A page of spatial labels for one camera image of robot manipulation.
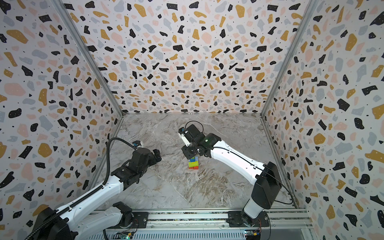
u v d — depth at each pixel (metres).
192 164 0.90
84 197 0.46
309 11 0.72
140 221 0.73
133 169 0.61
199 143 0.56
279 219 0.76
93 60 0.90
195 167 0.92
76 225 0.42
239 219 0.74
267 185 0.42
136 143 0.73
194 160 0.88
